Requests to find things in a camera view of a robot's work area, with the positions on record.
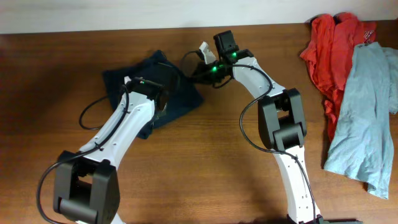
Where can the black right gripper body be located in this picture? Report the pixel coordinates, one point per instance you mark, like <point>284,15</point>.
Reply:
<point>212,71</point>

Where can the navy blue shorts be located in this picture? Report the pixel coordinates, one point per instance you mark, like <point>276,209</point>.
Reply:
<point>184,97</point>

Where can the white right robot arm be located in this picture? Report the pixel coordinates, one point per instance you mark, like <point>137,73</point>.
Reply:
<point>281,122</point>

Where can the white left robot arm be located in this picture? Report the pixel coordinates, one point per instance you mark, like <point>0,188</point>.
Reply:
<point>86,186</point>

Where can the red shirt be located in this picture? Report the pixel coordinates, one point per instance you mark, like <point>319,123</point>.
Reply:
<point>329,54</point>

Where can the light blue shirt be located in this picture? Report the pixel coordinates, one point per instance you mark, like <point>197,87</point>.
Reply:
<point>362,147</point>

